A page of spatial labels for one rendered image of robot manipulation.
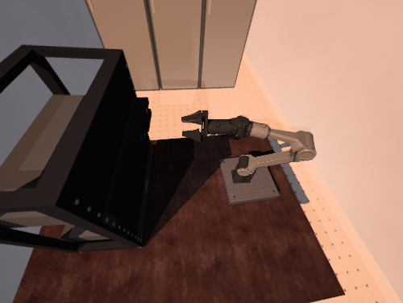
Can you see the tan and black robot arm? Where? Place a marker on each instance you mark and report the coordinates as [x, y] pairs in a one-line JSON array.
[[301, 141]]

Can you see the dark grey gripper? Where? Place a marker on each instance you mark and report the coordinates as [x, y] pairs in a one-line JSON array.
[[210, 128]]

